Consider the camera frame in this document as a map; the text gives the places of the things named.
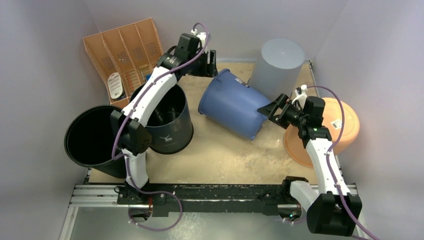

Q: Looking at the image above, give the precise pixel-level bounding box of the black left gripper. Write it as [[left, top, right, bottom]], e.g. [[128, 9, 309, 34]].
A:
[[188, 50, 218, 79]]

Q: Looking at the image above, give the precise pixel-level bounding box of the blue plastic bucket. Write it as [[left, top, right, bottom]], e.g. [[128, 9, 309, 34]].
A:
[[198, 68, 271, 141]]

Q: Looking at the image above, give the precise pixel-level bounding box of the grey plastic bucket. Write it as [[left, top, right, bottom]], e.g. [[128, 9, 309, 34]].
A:
[[248, 38, 306, 101]]

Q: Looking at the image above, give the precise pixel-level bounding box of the orange plastic bucket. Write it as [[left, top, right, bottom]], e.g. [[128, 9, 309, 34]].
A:
[[284, 97, 360, 167]]

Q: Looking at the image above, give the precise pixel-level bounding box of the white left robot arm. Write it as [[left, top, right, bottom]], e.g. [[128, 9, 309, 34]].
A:
[[110, 30, 217, 205]]

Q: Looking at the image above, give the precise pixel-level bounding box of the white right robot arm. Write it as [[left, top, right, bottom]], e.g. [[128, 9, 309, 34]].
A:
[[257, 94, 362, 237]]

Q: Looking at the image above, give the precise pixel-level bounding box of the small black plastic bucket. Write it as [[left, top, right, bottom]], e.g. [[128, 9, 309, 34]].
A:
[[122, 84, 194, 155]]

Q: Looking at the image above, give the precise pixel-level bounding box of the orange slotted organizer rack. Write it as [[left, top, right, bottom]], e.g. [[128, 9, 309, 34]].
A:
[[82, 18, 164, 108]]

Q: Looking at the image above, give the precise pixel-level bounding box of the white oval label tin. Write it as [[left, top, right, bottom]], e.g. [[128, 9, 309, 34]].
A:
[[106, 72, 125, 101]]

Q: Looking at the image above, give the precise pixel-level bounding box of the large black plastic bucket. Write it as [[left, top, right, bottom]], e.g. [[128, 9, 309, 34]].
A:
[[64, 105, 127, 179]]

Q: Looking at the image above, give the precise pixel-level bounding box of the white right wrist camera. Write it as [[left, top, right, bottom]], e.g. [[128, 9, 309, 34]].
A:
[[292, 84, 308, 107]]

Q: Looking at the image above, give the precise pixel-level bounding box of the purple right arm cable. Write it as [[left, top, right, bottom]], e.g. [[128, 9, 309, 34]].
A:
[[306, 85, 382, 240]]

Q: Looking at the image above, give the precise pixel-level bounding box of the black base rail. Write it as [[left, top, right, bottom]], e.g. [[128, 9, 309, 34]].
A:
[[114, 183, 304, 221]]

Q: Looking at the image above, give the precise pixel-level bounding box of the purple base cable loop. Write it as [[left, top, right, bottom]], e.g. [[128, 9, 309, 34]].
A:
[[127, 194, 183, 233]]

